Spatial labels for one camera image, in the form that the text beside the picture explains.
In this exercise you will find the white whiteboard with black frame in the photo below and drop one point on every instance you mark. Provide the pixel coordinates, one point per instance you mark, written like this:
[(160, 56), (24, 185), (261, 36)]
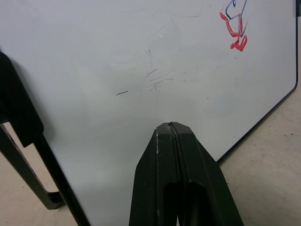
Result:
[(98, 58)]

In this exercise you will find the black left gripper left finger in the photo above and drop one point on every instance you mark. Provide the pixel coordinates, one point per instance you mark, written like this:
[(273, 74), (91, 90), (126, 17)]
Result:
[(155, 179)]

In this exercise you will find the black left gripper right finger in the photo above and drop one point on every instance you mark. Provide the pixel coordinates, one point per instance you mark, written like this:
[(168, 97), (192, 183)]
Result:
[(207, 183)]

